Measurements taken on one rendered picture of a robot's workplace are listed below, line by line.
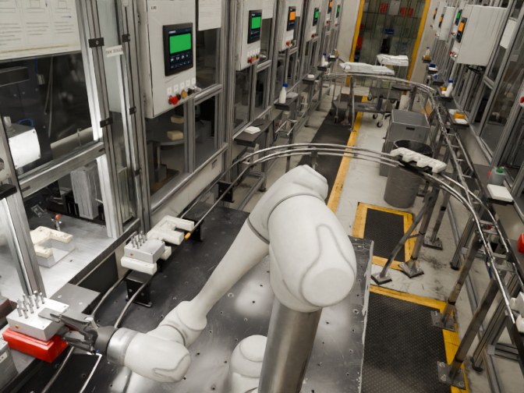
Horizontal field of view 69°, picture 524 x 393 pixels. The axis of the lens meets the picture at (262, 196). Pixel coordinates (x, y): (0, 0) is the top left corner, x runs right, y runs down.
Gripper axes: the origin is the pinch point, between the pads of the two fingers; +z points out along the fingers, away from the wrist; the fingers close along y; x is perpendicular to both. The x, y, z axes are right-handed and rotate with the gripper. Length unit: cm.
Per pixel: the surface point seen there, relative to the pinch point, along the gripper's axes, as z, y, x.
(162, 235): 3, -12, -64
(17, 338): 7.0, -3.2, 6.0
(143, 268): -1.6, -13.0, -42.3
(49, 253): 26.4, -3.3, -26.6
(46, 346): -2.3, -3.1, 5.5
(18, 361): 5.3, -8.7, 8.9
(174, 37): 13, 65, -98
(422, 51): -152, -6, -858
